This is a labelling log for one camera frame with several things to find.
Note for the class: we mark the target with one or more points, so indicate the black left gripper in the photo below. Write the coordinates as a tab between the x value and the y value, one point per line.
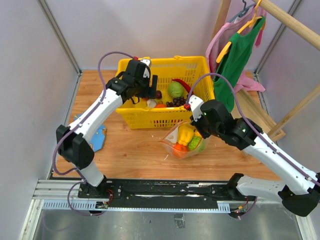
150	91

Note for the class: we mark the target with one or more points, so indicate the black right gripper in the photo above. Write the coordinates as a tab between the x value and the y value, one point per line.
197	124

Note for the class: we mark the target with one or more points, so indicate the green sugar apple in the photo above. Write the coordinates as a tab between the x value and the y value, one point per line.
193	144

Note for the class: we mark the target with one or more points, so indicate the yellow bell pepper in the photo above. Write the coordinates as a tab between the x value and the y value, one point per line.
185	134

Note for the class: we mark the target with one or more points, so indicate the clear zip top bag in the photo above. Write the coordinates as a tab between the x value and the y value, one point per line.
170	139

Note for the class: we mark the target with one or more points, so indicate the orange fruit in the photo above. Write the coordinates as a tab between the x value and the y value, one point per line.
179	151

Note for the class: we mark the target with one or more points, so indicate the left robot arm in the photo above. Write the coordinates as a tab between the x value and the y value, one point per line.
73	140

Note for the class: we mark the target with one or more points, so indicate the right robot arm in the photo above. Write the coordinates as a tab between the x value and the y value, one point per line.
298	189

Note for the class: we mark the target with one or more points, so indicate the green tank top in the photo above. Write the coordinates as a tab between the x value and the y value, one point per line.
233	63

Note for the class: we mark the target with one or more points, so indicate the dark red fig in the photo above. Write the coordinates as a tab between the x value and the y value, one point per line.
158	94

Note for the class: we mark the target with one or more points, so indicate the orange in basket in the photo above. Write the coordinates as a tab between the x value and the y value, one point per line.
160	105

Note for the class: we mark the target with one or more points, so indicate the green cabbage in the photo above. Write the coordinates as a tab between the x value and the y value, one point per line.
175	90

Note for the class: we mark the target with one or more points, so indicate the dark grape bunch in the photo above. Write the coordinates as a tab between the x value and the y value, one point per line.
176	102

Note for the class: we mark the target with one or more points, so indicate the yellow plastic basket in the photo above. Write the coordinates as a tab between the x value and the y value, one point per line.
187	68

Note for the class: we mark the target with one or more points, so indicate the red chili pepper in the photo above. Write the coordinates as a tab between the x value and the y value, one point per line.
184	84

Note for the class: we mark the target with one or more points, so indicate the blue cloth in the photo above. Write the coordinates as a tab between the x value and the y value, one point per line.
97	140

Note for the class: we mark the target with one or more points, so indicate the yellow hanger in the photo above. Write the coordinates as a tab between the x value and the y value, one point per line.
249	24

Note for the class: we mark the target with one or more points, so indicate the pink shirt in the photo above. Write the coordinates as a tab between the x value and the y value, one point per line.
219	40

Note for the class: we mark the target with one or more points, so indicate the grey hanger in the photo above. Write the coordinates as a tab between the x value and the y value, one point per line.
242	12

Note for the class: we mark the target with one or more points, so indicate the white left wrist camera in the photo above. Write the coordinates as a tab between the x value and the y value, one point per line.
147	71

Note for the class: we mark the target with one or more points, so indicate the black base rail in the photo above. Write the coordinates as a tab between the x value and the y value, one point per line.
159	194

